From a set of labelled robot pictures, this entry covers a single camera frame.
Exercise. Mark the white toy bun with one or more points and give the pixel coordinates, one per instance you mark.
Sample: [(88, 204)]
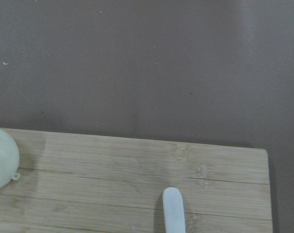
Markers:
[(9, 159)]

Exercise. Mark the bamboo cutting board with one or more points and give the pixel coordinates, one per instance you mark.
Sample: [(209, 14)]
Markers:
[(76, 183)]

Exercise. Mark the white spoon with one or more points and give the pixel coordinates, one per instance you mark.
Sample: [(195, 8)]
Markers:
[(173, 209)]

